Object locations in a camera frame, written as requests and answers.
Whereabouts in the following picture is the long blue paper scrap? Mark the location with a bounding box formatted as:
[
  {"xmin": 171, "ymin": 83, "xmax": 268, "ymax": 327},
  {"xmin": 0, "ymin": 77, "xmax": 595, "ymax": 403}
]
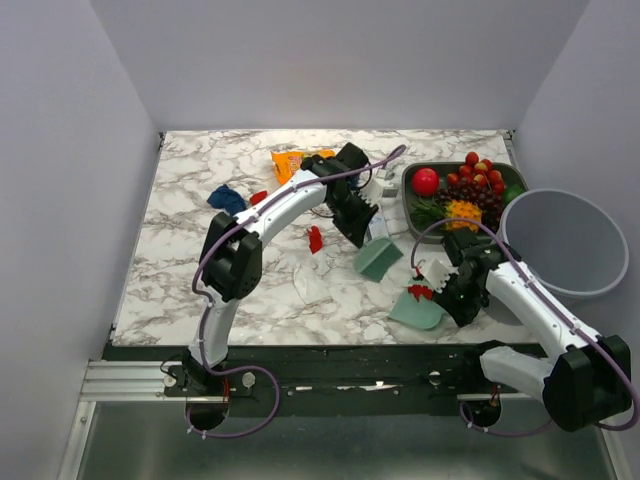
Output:
[{"xmin": 207, "ymin": 184, "xmax": 247, "ymax": 216}]

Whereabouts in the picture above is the mint green brush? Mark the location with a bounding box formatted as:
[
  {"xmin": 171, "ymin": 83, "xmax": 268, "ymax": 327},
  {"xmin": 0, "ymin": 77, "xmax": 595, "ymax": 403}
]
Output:
[{"xmin": 353, "ymin": 237, "xmax": 403, "ymax": 283}]

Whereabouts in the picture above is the red apple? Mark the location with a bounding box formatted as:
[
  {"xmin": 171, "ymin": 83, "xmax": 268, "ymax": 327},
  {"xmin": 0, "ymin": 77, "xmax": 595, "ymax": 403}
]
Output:
[{"xmin": 411, "ymin": 168, "xmax": 440, "ymax": 197}]

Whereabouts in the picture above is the grey waste bin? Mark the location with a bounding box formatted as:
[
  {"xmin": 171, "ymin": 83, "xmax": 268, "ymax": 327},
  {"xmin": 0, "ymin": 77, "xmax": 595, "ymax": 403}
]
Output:
[{"xmin": 498, "ymin": 188, "xmax": 630, "ymax": 327}]

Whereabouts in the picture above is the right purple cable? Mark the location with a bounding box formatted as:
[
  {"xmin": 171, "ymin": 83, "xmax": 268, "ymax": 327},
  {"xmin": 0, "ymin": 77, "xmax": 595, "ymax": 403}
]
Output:
[{"xmin": 410, "ymin": 217, "xmax": 640, "ymax": 437}]

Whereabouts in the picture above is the green lime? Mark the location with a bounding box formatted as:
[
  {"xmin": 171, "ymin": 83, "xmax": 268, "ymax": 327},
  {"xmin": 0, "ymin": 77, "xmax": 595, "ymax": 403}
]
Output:
[{"xmin": 502, "ymin": 184, "xmax": 525, "ymax": 206}]

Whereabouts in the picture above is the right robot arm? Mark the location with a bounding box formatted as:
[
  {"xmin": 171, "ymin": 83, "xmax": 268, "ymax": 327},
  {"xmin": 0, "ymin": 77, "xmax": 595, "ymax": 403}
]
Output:
[{"xmin": 433, "ymin": 228, "xmax": 639, "ymax": 432}]

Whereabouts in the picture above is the aluminium mounting rail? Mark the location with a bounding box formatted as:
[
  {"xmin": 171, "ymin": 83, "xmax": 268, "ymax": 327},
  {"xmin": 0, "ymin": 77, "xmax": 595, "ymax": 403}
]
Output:
[{"xmin": 78, "ymin": 356, "xmax": 609, "ymax": 403}]

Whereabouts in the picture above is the orange toy pineapple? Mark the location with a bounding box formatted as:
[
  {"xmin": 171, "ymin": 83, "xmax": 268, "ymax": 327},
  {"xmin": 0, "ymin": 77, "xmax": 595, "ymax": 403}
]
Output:
[{"xmin": 410, "ymin": 198, "xmax": 482, "ymax": 233}]

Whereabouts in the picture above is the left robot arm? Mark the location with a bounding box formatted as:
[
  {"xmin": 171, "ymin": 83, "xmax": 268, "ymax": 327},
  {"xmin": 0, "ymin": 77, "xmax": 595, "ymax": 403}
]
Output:
[{"xmin": 187, "ymin": 143, "xmax": 378, "ymax": 395}]

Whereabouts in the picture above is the mint green dustpan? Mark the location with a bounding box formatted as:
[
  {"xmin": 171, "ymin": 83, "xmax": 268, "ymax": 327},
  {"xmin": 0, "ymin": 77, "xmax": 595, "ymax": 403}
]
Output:
[{"xmin": 388, "ymin": 292, "xmax": 446, "ymax": 330}]

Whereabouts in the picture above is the orange snack bag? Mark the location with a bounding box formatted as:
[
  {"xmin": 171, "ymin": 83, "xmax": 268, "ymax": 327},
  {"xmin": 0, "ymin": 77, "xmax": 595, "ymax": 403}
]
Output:
[{"xmin": 271, "ymin": 149, "xmax": 335, "ymax": 185}]

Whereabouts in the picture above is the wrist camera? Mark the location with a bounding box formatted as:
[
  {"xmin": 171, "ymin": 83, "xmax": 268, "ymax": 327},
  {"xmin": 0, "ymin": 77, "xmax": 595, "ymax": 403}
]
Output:
[
  {"xmin": 359, "ymin": 177, "xmax": 385, "ymax": 205},
  {"xmin": 413, "ymin": 259, "xmax": 456, "ymax": 293}
]

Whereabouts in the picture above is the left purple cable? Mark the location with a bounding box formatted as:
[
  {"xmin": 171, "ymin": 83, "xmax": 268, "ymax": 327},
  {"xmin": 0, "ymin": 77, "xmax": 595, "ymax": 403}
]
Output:
[{"xmin": 185, "ymin": 144, "xmax": 407, "ymax": 439}]

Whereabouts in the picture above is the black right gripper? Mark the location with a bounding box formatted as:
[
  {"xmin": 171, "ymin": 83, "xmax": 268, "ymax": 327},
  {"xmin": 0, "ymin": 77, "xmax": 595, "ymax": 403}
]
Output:
[{"xmin": 430, "ymin": 271, "xmax": 486, "ymax": 325}]

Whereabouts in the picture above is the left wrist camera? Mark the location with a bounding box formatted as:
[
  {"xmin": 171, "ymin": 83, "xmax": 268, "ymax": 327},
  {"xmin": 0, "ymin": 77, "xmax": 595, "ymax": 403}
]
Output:
[{"xmin": 359, "ymin": 177, "xmax": 385, "ymax": 205}]

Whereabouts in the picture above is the white paper scrap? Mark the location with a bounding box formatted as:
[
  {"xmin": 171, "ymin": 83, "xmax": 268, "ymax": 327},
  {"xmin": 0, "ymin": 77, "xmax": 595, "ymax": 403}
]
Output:
[{"xmin": 293, "ymin": 264, "xmax": 330, "ymax": 305}]

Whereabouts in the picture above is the purple cable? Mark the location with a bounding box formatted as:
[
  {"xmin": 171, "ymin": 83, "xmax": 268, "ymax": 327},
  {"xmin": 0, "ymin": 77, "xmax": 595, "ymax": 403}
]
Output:
[
  {"xmin": 410, "ymin": 217, "xmax": 640, "ymax": 437},
  {"xmin": 185, "ymin": 144, "xmax": 407, "ymax": 439}
]

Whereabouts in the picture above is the red paper scrap front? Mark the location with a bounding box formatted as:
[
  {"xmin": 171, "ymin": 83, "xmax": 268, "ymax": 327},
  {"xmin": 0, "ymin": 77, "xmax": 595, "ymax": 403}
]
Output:
[{"xmin": 407, "ymin": 284, "xmax": 433, "ymax": 302}]

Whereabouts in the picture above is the red paper scrap centre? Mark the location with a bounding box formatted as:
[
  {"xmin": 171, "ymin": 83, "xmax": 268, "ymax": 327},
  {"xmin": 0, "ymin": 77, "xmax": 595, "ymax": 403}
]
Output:
[{"xmin": 307, "ymin": 226, "xmax": 324, "ymax": 254}]

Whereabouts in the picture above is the red paper scrap near bag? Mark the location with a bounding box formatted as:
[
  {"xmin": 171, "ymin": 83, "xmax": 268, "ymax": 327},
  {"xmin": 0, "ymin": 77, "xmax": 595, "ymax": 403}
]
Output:
[{"xmin": 249, "ymin": 190, "xmax": 268, "ymax": 206}]

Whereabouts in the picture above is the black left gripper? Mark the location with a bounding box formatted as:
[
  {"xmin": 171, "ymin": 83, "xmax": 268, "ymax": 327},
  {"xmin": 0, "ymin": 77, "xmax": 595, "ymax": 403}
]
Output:
[{"xmin": 326, "ymin": 189, "xmax": 379, "ymax": 249}]

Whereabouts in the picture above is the dark green fruit tray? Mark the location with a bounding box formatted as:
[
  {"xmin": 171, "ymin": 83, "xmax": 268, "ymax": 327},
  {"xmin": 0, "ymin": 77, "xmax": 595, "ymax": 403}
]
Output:
[{"xmin": 401, "ymin": 159, "xmax": 528, "ymax": 243}]

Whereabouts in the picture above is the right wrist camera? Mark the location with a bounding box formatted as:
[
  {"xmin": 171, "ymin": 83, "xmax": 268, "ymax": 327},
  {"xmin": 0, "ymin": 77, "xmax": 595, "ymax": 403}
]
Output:
[{"xmin": 413, "ymin": 259, "xmax": 456, "ymax": 293}]

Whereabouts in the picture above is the dark grape bunch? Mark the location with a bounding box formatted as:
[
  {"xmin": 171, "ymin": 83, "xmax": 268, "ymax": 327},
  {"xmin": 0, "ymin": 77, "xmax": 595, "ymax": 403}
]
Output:
[{"xmin": 434, "ymin": 186, "xmax": 504, "ymax": 233}]

